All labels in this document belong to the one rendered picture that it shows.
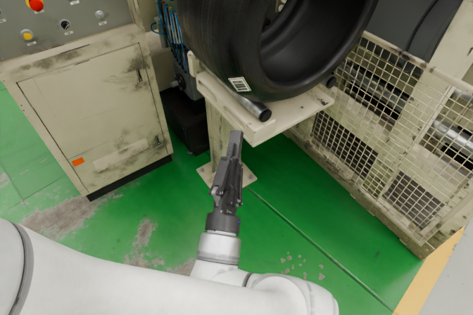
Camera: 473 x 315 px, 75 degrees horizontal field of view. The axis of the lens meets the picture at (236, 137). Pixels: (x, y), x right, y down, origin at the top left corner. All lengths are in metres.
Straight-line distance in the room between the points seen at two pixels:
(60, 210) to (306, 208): 1.37
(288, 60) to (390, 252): 1.14
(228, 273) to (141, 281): 0.29
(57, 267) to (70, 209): 1.69
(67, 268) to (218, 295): 0.20
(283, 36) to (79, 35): 0.78
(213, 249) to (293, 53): 0.74
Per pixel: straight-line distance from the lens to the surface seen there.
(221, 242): 0.65
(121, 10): 1.40
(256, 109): 0.92
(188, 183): 1.87
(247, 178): 1.85
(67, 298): 0.32
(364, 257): 1.77
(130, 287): 0.39
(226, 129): 1.48
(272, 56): 1.15
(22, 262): 0.28
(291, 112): 1.09
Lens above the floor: 1.54
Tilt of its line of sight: 48 degrees down
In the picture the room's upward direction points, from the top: straight up
